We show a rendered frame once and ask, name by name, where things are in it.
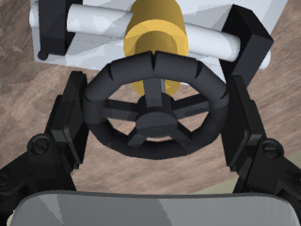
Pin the grey metal base plate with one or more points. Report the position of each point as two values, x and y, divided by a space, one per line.
95 55

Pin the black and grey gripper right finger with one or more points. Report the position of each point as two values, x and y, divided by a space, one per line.
258 159

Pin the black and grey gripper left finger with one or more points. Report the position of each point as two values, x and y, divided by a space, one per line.
40 168

